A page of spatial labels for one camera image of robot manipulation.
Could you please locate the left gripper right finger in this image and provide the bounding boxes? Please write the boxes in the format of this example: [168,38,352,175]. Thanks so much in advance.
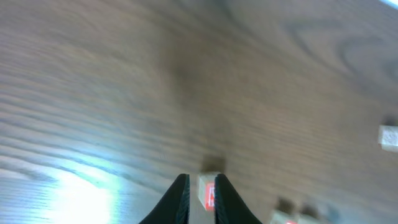
[214,174,261,224]

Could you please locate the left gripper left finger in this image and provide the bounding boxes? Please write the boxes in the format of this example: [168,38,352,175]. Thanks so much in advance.
[140,174,190,224]

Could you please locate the red letter A block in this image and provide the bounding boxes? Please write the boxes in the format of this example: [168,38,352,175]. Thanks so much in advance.
[269,210,297,224]

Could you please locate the red letter I block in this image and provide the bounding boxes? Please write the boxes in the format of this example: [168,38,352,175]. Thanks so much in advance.
[297,214,322,224]

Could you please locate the red picture block far left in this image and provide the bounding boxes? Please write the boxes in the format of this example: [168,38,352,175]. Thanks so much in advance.
[197,172,220,211]

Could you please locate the plain wooden block far right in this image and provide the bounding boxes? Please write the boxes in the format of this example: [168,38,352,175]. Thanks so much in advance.
[378,125,398,152]

